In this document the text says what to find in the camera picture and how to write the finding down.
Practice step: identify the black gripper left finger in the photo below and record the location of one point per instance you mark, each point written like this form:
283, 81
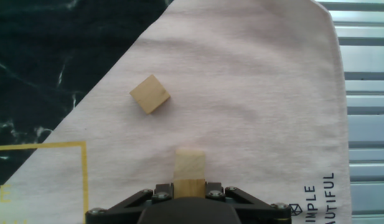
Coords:
117, 208

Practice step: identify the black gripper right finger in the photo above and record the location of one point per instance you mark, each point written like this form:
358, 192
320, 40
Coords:
260, 208

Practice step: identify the small wooden cube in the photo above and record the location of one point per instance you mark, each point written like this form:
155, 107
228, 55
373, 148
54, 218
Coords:
189, 163
189, 188
149, 94

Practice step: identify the marble and pink tablecloth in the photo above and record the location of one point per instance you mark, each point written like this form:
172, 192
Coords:
241, 93

